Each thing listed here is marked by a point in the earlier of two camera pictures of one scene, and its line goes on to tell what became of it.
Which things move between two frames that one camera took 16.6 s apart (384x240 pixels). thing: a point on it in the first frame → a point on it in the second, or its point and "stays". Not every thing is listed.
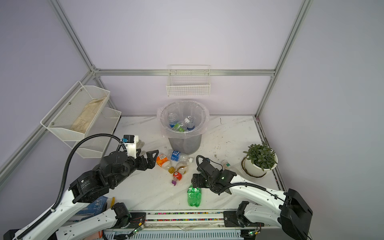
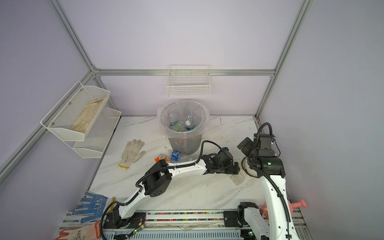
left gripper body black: x=137 y=164 → x=228 y=169
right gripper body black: x=201 y=182 → x=247 y=148
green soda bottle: x=194 y=196 → x=178 y=127
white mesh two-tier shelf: x=81 y=119 stays
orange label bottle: x=162 y=160 stays
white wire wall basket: x=188 y=80 stays
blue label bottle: x=172 y=118 stays
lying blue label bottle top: x=175 y=156 stays
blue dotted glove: x=95 y=207 stays
